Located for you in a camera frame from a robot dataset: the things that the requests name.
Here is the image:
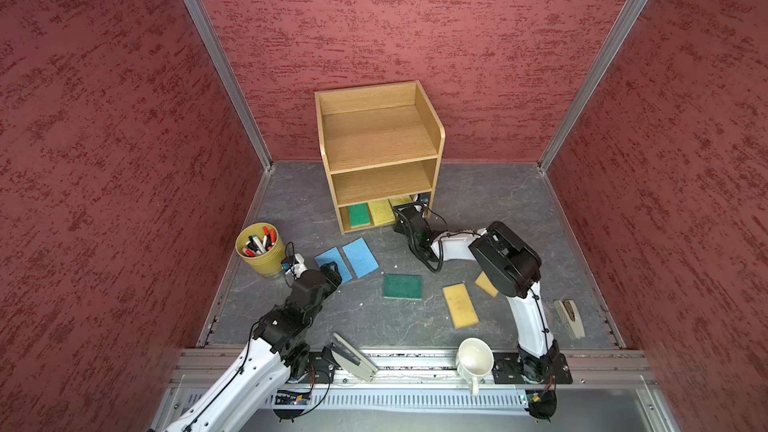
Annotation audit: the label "grey stapler on rail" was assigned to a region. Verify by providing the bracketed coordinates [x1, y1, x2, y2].
[330, 332, 378, 382]

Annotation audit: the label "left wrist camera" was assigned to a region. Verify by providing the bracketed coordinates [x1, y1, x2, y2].
[281, 254, 308, 279]

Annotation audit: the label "bright green sponge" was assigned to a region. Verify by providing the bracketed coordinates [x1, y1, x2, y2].
[347, 203, 373, 229]

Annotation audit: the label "wooden three-tier shelf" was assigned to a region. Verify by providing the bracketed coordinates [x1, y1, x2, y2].
[314, 80, 446, 235]

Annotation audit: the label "yellow sponge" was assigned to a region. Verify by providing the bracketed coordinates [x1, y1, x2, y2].
[442, 283, 479, 329]
[389, 195, 413, 207]
[475, 272, 498, 297]
[367, 199, 395, 227]

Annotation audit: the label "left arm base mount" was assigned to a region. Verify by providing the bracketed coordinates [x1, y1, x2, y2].
[287, 346, 338, 384]

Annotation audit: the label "beige stapler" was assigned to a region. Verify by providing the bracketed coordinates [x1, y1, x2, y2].
[554, 299, 586, 340]

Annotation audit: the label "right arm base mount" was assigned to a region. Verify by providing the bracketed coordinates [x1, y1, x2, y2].
[492, 352, 573, 386]

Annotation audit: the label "yellow pen cup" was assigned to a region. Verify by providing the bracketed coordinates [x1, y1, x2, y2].
[234, 223, 285, 277]

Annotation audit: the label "light blue sponge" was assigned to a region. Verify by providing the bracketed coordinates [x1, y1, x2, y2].
[342, 238, 379, 278]
[314, 247, 353, 285]

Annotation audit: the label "white mug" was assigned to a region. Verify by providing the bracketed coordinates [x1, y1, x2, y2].
[455, 338, 494, 397]

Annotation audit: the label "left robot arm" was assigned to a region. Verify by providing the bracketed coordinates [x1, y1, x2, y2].
[165, 262, 342, 431]

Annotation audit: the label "left light blue sponge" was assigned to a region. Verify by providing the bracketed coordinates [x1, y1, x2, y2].
[314, 247, 353, 285]

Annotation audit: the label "dark green sponge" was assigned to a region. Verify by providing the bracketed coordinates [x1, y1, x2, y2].
[383, 274, 423, 301]

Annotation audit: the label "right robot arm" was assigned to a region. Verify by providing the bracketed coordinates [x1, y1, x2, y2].
[392, 202, 560, 383]

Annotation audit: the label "markers in cup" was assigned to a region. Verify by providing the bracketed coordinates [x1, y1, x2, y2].
[237, 224, 278, 258]

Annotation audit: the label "right light blue sponge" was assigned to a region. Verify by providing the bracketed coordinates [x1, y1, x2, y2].
[342, 238, 379, 278]

